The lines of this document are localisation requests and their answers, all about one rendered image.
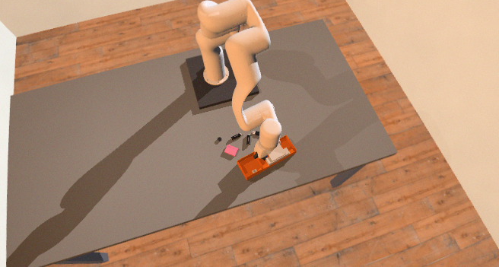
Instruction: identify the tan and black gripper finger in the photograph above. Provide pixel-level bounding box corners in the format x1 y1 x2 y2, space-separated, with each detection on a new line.
253 152 265 161

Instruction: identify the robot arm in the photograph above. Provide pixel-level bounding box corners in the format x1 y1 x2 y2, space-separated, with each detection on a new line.
195 0 290 166

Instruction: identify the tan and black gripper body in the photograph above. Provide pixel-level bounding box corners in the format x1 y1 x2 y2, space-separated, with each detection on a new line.
254 141 268 158

